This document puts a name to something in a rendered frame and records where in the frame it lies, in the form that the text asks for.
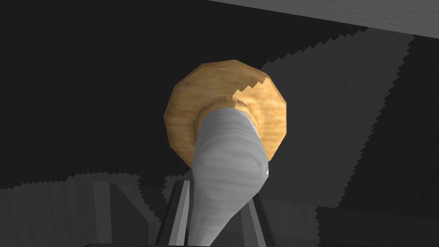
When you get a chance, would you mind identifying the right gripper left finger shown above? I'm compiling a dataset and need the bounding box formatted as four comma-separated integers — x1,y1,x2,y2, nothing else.
155,180,195,246

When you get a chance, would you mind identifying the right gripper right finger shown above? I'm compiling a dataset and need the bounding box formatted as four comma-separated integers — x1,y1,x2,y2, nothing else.
240,195,275,247

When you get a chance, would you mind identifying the dark grey door leaf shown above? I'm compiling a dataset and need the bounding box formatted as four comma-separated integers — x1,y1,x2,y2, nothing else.
0,0,439,247

